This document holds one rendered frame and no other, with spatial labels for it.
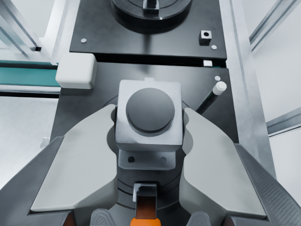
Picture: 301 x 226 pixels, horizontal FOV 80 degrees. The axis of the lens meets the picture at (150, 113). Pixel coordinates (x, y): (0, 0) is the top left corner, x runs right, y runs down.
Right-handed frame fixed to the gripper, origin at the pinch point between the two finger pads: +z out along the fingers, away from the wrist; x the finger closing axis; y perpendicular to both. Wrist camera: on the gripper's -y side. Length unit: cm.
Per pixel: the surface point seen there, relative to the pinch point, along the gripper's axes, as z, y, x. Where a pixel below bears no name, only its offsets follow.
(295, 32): 37, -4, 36
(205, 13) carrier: 23.2, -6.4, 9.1
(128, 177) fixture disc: 2.1, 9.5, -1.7
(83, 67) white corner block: 12.2, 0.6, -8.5
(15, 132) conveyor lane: 11.5, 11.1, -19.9
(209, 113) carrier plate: 9.8, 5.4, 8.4
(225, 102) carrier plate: 11.1, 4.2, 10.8
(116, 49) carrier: 16.9, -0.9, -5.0
